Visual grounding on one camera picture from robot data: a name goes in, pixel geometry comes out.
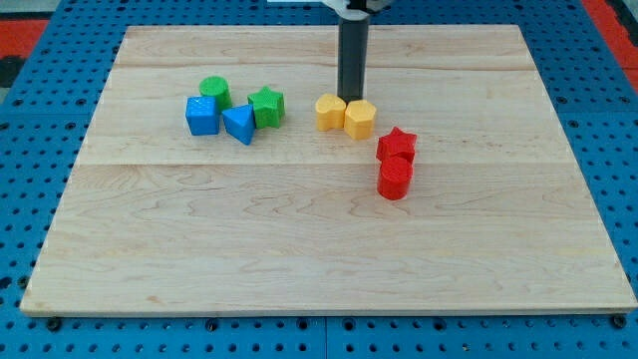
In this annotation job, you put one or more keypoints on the yellow heart block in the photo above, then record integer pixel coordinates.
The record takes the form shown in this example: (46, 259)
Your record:
(330, 112)

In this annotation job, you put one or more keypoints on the wooden board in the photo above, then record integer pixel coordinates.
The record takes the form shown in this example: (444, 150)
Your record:
(156, 222)

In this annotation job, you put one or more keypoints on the yellow hexagon block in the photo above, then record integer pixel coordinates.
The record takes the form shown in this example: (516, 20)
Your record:
(359, 120)

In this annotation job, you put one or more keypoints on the red cylinder block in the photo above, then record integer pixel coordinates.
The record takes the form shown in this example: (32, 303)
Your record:
(394, 178)

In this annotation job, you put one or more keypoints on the red star block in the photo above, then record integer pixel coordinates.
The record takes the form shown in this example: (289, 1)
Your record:
(397, 143)

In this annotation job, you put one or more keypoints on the green star block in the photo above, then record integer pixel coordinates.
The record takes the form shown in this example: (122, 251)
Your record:
(268, 108)

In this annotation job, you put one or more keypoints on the blue triangle block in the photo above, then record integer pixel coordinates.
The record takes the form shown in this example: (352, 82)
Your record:
(239, 122)

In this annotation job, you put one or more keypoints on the blue cube block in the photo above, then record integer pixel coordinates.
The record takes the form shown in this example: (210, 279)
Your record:
(202, 116)

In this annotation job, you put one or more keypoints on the green cylinder block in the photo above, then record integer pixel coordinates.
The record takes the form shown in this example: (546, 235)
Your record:
(218, 88)

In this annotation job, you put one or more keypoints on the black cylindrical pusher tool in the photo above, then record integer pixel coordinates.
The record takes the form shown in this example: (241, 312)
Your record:
(352, 52)

